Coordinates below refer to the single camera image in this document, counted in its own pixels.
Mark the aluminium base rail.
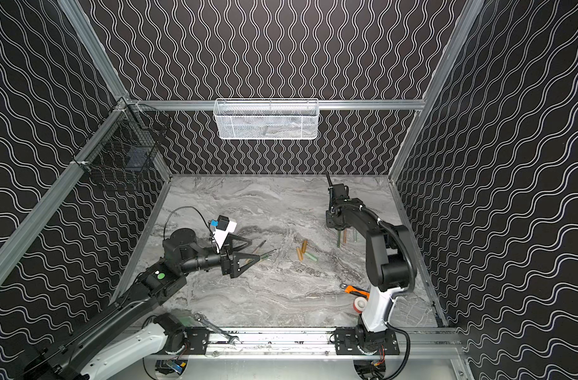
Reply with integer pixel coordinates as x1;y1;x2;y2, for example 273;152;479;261
184;328;462;360

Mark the aluminium corner frame post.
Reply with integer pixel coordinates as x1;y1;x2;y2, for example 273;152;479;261
58;0;130;100
389;0;485;183

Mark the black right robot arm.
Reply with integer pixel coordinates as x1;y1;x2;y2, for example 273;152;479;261
325;176;417;333

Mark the orange handled utility knife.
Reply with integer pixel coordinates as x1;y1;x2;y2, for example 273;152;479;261
340;283;369;299

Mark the white wire mesh basket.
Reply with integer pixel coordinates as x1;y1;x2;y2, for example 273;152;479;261
213;98;321;140

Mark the tan pen with dark tip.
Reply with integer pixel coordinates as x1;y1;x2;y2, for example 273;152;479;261
252;240;266;255

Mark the red white tape roll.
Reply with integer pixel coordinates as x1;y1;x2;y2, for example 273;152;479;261
353;297;368;314

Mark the tan pen cap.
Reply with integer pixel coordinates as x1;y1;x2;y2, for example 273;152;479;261
297;239;308;261

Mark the black wire basket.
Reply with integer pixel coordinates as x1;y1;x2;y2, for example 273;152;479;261
80;104;171;193

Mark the silver wrench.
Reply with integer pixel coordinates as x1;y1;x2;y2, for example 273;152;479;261
193;313;240;345

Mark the aluminium corner frame post left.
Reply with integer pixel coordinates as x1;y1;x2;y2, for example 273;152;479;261
58;0;130;100

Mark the aluminium corner frame post right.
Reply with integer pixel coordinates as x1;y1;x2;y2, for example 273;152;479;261
389;0;485;183

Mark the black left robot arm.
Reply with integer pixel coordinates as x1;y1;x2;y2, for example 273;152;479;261
19;228;260;379

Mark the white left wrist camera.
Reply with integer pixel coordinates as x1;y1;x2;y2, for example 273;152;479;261
209;215;237;253

